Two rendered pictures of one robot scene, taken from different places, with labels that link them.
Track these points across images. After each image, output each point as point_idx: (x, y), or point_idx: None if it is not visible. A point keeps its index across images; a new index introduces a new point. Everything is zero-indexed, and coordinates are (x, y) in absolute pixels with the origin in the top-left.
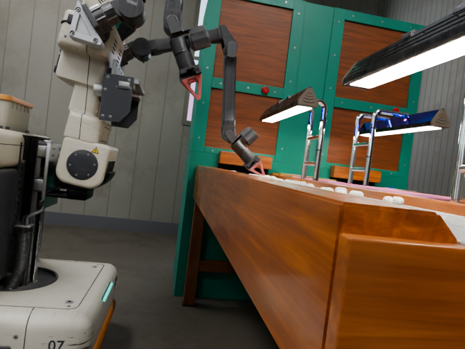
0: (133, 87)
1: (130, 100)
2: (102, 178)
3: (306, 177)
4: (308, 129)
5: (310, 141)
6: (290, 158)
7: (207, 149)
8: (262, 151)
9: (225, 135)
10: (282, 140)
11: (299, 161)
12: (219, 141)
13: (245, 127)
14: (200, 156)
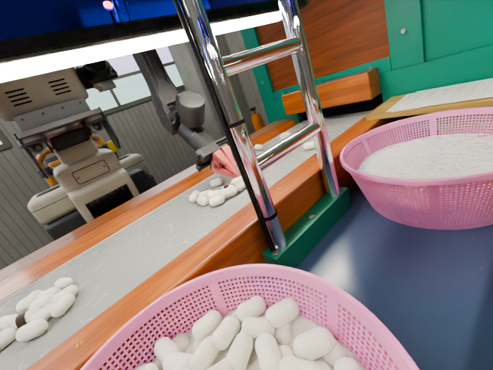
0: (26, 142)
1: (30, 157)
2: (86, 220)
3: (447, 108)
4: (281, 13)
5: (300, 55)
6: (441, 41)
7: (276, 95)
8: (361, 58)
9: (163, 125)
10: (400, 6)
11: (477, 38)
12: (288, 75)
13: (315, 25)
14: (274, 108)
